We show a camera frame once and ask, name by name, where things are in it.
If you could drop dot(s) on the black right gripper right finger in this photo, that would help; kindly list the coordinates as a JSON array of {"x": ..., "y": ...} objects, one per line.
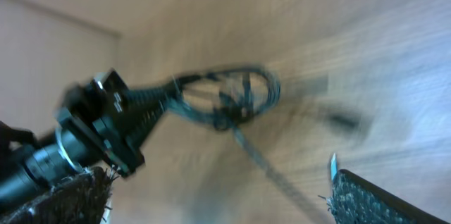
[{"x": 355, "y": 200}]

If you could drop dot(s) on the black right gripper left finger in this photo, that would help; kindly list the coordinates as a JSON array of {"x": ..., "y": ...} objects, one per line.
[{"x": 81, "y": 198}]

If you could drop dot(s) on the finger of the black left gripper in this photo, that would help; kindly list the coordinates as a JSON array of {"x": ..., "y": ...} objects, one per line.
[{"x": 144, "y": 107}]

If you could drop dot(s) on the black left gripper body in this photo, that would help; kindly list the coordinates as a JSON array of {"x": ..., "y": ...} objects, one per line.
[{"x": 103, "y": 120}]

